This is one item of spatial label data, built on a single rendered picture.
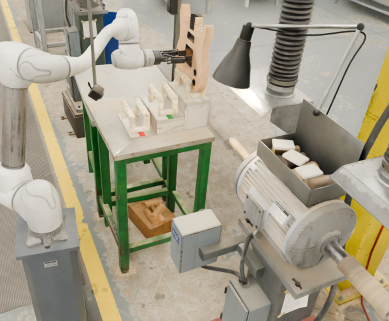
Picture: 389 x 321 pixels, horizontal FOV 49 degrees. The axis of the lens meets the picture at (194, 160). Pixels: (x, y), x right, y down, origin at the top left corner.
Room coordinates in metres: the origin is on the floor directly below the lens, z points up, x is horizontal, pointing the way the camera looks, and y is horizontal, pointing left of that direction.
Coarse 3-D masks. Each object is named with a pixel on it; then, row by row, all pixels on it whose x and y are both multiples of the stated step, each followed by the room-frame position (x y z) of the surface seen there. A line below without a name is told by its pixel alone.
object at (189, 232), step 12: (192, 216) 1.14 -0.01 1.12; (204, 216) 1.14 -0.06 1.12; (180, 228) 1.07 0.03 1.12; (192, 228) 1.07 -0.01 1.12; (204, 228) 1.08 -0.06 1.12; (216, 228) 1.09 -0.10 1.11; (180, 240) 1.04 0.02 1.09; (192, 240) 1.05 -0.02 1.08; (204, 240) 1.07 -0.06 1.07; (216, 240) 1.10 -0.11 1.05; (180, 252) 1.03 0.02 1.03; (192, 252) 1.05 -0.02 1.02; (180, 264) 1.03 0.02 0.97; (192, 264) 1.05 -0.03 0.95; (204, 264) 1.08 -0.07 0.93; (240, 276) 1.01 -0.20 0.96
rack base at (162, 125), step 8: (144, 104) 2.15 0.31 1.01; (152, 104) 2.13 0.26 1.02; (168, 104) 2.14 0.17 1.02; (152, 112) 2.04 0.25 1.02; (152, 120) 2.02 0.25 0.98; (160, 120) 1.96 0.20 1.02; (168, 120) 1.98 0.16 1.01; (176, 120) 2.00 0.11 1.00; (160, 128) 1.96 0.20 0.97; (168, 128) 1.98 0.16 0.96; (176, 128) 2.01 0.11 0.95
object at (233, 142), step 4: (232, 140) 1.44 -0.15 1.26; (236, 140) 1.44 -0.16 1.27; (232, 144) 1.43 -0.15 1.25; (236, 144) 1.42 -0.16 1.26; (240, 144) 1.42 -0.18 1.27; (236, 148) 1.40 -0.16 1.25; (240, 148) 1.39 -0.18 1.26; (244, 148) 1.39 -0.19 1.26; (240, 152) 1.37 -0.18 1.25; (244, 152) 1.36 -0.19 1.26; (248, 152) 1.37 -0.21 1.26; (244, 156) 1.35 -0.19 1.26
